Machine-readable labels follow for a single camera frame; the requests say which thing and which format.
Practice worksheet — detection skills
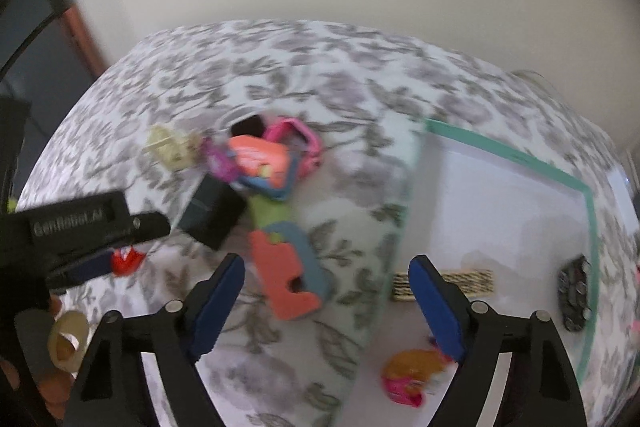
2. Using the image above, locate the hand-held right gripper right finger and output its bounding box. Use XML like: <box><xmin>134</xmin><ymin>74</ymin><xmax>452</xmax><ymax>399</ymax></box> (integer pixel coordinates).
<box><xmin>408</xmin><ymin>254</ymin><xmax>588</xmax><ymax>427</ymax></box>

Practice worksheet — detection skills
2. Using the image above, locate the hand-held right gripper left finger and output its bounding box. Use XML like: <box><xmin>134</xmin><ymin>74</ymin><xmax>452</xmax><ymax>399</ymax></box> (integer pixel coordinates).
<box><xmin>62</xmin><ymin>253</ymin><xmax>246</xmax><ymax>427</ymax></box>

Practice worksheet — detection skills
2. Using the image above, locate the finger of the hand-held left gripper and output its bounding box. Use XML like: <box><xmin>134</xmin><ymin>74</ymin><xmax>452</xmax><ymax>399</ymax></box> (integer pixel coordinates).
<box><xmin>125</xmin><ymin>211</ymin><xmax>171</xmax><ymax>242</ymax></box>
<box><xmin>46</xmin><ymin>251</ymin><xmax>119</xmax><ymax>291</ymax></box>

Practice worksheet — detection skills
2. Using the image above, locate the red and white glue bottle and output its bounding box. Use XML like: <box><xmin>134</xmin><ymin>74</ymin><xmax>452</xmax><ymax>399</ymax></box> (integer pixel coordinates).
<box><xmin>110</xmin><ymin>246</ymin><xmax>146</xmax><ymax>278</ymax></box>

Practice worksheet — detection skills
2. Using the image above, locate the black charger adapter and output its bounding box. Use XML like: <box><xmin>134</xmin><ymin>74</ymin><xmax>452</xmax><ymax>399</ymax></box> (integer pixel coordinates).
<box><xmin>177</xmin><ymin>174</ymin><xmax>247</xmax><ymax>251</ymax></box>

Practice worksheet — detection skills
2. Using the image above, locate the pink puppy toy figure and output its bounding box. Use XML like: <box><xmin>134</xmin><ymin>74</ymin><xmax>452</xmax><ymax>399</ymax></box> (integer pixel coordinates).
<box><xmin>381</xmin><ymin>347</ymin><xmax>454</xmax><ymax>408</ymax></box>

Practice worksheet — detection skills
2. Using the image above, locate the coral and grey plastic holder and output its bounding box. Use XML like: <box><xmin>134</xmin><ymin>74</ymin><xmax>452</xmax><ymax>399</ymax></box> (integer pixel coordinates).
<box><xmin>249</xmin><ymin>221</ymin><xmax>332</xmax><ymax>322</ymax></box>

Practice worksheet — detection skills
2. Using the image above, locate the cream plastic holder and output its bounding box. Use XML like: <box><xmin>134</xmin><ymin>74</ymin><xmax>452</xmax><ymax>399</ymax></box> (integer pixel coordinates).
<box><xmin>145</xmin><ymin>124</ymin><xmax>199</xmax><ymax>172</ymax></box>

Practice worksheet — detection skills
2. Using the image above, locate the purple tube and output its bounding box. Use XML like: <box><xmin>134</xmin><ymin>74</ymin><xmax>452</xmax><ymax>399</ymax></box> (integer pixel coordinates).
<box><xmin>202</xmin><ymin>137</ymin><xmax>239</xmax><ymax>183</ymax></box>

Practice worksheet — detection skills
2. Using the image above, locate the green plastic toy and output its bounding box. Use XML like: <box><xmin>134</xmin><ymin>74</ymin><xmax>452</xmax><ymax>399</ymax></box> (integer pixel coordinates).
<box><xmin>245</xmin><ymin>194</ymin><xmax>289</xmax><ymax>228</ymax></box>

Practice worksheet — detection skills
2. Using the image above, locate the white box with teal rim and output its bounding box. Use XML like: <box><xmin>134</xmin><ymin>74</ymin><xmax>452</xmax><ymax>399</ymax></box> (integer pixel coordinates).
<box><xmin>335</xmin><ymin>117</ymin><xmax>601</xmax><ymax>427</ymax></box>

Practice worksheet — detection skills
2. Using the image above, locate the coral case with blue edge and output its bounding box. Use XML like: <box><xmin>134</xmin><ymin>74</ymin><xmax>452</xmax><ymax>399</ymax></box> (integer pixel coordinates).
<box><xmin>227</xmin><ymin>134</ymin><xmax>294</xmax><ymax>202</ymax></box>

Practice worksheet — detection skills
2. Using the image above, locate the pink smartwatch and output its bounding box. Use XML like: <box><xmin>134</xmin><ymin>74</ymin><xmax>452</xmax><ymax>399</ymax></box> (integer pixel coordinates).
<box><xmin>262</xmin><ymin>117</ymin><xmax>324</xmax><ymax>180</ymax></box>

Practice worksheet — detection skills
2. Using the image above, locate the person's left hand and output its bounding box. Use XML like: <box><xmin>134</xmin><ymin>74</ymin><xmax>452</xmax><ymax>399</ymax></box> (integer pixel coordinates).
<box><xmin>34</xmin><ymin>294</ymin><xmax>76</xmax><ymax>410</ymax></box>

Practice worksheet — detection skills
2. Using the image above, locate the cream rubber finger loop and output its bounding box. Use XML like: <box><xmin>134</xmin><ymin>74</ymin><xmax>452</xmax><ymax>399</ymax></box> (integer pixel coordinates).
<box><xmin>46</xmin><ymin>310</ymin><xmax>92</xmax><ymax>371</ymax></box>

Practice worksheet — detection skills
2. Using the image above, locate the dark glass cabinet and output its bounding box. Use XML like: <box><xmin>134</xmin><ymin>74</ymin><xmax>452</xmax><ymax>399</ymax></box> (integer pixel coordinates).
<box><xmin>0</xmin><ymin>0</ymin><xmax>96</xmax><ymax>108</ymax></box>

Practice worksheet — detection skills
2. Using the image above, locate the white device with light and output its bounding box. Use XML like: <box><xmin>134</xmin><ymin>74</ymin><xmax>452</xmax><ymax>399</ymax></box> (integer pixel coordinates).
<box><xmin>607</xmin><ymin>167</ymin><xmax>640</xmax><ymax>208</ymax></box>

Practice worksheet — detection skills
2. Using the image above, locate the grey floral blanket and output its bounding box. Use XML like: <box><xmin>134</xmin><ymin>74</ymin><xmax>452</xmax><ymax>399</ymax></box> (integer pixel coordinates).
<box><xmin>15</xmin><ymin>19</ymin><xmax>640</xmax><ymax>427</ymax></box>

